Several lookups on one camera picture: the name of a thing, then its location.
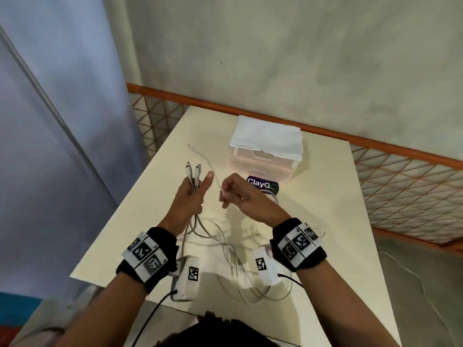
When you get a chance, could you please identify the person's dark clothing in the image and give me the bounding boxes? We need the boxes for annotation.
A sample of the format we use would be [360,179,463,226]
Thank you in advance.
[155,310,283,347]

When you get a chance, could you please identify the orange metal mesh fence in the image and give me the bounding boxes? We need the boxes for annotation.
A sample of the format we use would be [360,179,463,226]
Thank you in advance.
[126,82,463,250]

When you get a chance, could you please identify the round dark blue sticker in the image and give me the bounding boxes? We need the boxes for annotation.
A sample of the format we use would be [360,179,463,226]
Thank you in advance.
[245,175,281,196]

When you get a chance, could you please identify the black left camera cable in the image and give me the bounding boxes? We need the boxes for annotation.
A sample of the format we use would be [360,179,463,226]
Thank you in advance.
[130,289,178,347]

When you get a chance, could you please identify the white folded cloth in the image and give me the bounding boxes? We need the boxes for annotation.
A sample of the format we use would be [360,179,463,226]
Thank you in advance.
[229,115,303,162]

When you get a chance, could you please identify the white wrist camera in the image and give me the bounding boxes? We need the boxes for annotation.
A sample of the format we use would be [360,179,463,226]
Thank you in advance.
[170,255,202,303]
[252,246,283,287]

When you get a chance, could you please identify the black left wristband with markers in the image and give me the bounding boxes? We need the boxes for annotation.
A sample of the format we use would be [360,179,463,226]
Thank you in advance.
[115,227,180,295]

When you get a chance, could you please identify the clear plastic drawer box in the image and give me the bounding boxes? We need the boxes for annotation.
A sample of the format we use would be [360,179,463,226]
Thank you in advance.
[230,146,303,185]

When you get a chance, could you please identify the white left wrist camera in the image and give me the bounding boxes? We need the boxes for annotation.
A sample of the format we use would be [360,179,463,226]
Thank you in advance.
[170,255,202,303]

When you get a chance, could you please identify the cream table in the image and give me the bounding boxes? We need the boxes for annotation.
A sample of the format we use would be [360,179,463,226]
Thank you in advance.
[68,106,402,347]

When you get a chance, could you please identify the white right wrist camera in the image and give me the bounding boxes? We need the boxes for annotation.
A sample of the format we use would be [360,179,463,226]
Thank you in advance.
[252,246,283,287]

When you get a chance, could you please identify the person's left hand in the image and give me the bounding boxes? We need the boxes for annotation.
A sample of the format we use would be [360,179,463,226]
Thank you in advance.
[157,171,215,237]

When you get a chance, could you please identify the person's left forearm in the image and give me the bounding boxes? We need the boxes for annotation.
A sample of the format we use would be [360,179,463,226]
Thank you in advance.
[61,272,147,347]

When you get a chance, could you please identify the black camera cable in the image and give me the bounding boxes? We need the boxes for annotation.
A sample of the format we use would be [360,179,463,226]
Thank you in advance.
[130,289,178,347]
[276,272,304,288]

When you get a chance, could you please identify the thin white floor cable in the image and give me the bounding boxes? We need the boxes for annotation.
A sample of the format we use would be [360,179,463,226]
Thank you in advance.
[378,251,463,347]

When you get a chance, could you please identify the person's right hand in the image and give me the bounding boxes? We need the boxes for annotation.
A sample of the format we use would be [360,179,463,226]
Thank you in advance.
[218,173,292,228]

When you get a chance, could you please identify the blue grey partition panel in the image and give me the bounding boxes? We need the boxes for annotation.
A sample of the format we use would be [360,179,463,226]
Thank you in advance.
[0,0,149,300]

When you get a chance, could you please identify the black right camera cable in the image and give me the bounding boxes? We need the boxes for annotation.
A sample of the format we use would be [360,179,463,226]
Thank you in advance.
[276,272,304,288]

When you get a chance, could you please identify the tangle of white cables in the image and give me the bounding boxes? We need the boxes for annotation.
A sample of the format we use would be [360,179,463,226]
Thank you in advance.
[180,143,326,306]

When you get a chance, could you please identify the teal blue panel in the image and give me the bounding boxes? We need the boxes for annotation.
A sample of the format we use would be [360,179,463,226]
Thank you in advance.
[0,292,46,347]

